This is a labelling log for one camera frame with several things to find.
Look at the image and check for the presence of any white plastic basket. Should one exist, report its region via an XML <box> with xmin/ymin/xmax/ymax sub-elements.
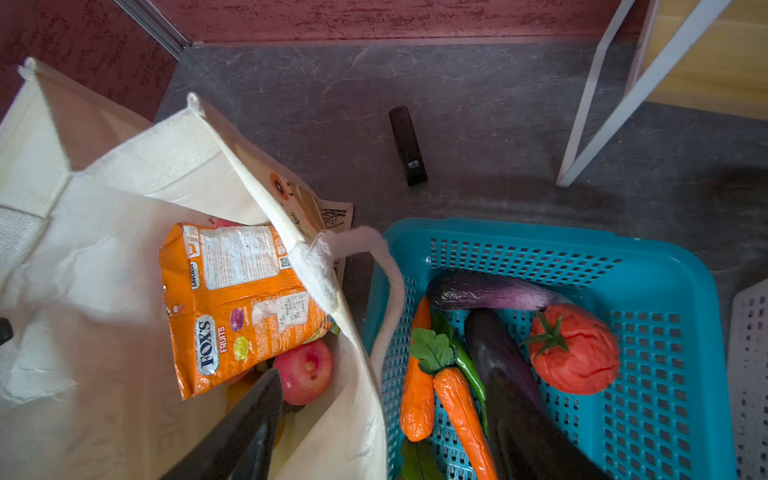
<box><xmin>727</xmin><ymin>280</ymin><xmax>768</xmax><ymax>479</ymax></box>

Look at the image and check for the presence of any light purple eggplant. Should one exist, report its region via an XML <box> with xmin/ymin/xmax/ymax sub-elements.
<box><xmin>426</xmin><ymin>270</ymin><xmax>572</xmax><ymax>311</ymax></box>

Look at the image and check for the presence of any white wooden shelf rack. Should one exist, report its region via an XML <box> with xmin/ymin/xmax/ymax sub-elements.
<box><xmin>556</xmin><ymin>1</ymin><xmax>767</xmax><ymax>188</ymax></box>

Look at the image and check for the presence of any red bell pepper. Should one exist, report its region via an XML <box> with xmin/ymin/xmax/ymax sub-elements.
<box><xmin>522</xmin><ymin>303</ymin><xmax>620</xmax><ymax>395</ymax></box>

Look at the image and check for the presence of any orange candy bag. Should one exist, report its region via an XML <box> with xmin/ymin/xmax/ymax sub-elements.
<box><xmin>158</xmin><ymin>223</ymin><xmax>338</xmax><ymax>400</ymax></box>

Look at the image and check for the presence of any orange carrot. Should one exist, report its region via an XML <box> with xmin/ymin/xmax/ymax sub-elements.
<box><xmin>399</xmin><ymin>296</ymin><xmax>436</xmax><ymax>443</ymax></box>
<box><xmin>410</xmin><ymin>328</ymin><xmax>498</xmax><ymax>479</ymax></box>

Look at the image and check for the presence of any green chili pepper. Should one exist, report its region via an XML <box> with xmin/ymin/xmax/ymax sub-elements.
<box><xmin>431</xmin><ymin>310</ymin><xmax>488</xmax><ymax>435</ymax></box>

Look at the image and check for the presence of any teal plastic basket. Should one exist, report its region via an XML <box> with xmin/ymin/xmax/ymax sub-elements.
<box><xmin>381</xmin><ymin>218</ymin><xmax>737</xmax><ymax>479</ymax></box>

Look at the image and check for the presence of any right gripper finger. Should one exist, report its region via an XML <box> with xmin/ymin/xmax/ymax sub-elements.
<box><xmin>163</xmin><ymin>369</ymin><xmax>283</xmax><ymax>479</ymax></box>

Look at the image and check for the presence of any cream canvas grocery bag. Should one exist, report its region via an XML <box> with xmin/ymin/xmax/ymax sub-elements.
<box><xmin>1</xmin><ymin>58</ymin><xmax>405</xmax><ymax>479</ymax></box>

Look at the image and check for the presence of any small black device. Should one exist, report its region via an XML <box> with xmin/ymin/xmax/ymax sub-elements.
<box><xmin>389</xmin><ymin>106</ymin><xmax>428</xmax><ymax>187</ymax></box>

